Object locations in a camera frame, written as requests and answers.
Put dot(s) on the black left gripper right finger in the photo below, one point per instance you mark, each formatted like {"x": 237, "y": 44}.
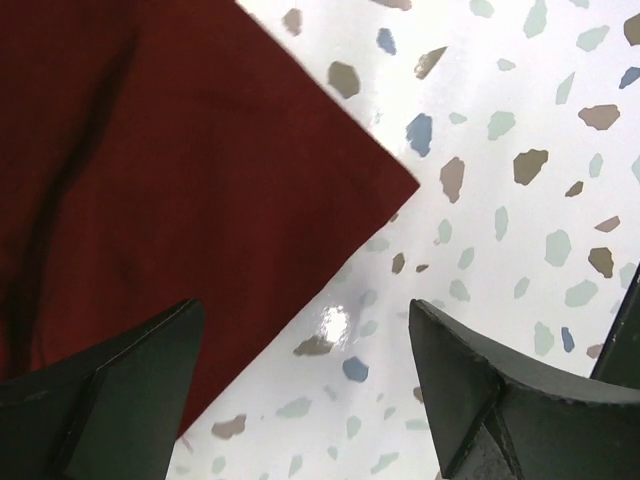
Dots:
{"x": 495, "y": 413}

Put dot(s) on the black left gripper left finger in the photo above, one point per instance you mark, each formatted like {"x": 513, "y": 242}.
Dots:
{"x": 110, "y": 412}

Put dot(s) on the dark red t-shirt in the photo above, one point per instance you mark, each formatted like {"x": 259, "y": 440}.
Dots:
{"x": 153, "y": 151}

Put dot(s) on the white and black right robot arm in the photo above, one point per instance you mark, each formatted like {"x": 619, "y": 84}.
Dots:
{"x": 619, "y": 360}

